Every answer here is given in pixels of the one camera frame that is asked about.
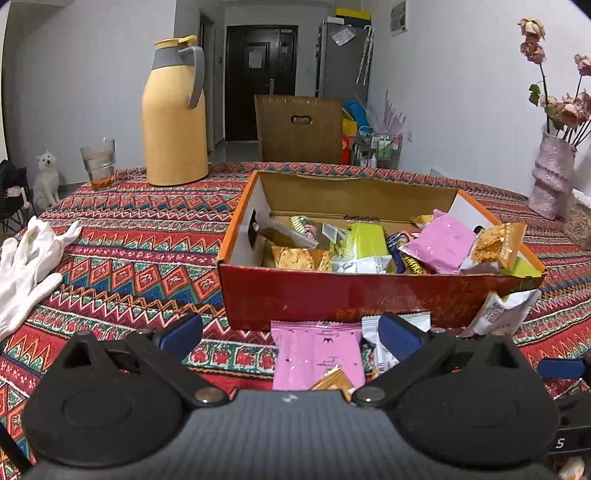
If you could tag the small orange gold packet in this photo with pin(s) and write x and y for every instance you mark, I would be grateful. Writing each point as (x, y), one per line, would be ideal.
(332, 381)

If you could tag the grey refrigerator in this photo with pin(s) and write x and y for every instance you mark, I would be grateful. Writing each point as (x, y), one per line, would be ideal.
(344, 69)

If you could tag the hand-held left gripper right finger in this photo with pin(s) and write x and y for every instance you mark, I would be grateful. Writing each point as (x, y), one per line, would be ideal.
(399, 337)

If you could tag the yellow bag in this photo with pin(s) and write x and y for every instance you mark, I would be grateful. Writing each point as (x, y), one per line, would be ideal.
(349, 127)

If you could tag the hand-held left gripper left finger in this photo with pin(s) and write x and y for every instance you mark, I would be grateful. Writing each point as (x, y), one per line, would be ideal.
(182, 334)

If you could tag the orange red cardboard box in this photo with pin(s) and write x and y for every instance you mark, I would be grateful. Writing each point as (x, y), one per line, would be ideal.
(332, 290)

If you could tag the striped candy packet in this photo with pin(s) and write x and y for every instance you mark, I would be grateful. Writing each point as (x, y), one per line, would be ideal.
(305, 230)

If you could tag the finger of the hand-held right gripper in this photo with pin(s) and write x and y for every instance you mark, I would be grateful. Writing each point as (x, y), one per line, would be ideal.
(561, 368)

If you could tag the woven basket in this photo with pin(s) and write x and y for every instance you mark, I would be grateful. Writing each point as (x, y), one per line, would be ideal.
(581, 228)

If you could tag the glass cup with drink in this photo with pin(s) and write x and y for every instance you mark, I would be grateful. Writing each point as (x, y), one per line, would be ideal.
(98, 166)

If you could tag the white cotton glove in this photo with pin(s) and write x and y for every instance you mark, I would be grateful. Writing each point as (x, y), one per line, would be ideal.
(48, 244)
(25, 286)

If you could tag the white dog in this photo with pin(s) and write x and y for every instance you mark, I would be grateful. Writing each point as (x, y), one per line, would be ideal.
(46, 182)

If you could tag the dried pink flowers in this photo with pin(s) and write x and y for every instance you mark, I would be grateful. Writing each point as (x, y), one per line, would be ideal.
(565, 108)

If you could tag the yellow box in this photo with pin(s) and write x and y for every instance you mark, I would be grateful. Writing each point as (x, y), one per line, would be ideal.
(353, 14)

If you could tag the green snack packet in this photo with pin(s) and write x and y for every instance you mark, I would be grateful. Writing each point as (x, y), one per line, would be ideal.
(369, 240)
(526, 268)

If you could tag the golden snack packet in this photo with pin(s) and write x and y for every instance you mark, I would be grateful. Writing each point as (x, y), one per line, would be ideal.
(300, 259)

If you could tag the wall calendar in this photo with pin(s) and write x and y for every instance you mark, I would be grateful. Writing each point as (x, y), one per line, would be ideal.
(399, 17)

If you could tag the black door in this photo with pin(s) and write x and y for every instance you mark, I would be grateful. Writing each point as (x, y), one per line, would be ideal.
(261, 92)

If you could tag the white snack packet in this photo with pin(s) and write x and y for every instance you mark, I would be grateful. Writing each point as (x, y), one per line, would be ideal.
(374, 337)
(498, 314)
(360, 265)

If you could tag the red gift box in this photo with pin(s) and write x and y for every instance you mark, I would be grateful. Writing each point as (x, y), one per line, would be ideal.
(345, 150)

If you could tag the black chair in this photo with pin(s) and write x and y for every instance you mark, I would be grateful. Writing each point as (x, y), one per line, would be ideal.
(11, 194)

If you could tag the orange cracker snack packet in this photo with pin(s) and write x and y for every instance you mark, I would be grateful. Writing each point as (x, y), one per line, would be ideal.
(496, 244)

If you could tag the folded white umbrella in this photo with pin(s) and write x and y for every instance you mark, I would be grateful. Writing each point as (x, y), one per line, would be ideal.
(367, 55)

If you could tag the blue rolled mat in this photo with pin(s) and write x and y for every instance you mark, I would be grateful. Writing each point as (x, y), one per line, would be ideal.
(356, 113)

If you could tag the clear snack packet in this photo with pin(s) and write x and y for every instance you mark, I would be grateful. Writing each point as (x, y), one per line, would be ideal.
(333, 236)

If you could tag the pink ribbed vase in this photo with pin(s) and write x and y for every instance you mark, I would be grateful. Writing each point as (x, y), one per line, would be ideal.
(551, 184)

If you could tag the dark blue candy bar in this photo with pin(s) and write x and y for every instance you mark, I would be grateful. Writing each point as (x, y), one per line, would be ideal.
(406, 258)

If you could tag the clear plastic bag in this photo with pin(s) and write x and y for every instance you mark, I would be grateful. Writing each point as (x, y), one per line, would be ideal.
(342, 36)

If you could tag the pink snack packet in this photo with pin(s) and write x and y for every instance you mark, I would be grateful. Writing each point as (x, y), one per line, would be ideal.
(314, 350)
(443, 242)

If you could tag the yellow thermos jug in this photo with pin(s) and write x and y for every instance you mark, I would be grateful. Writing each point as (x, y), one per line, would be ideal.
(173, 129)

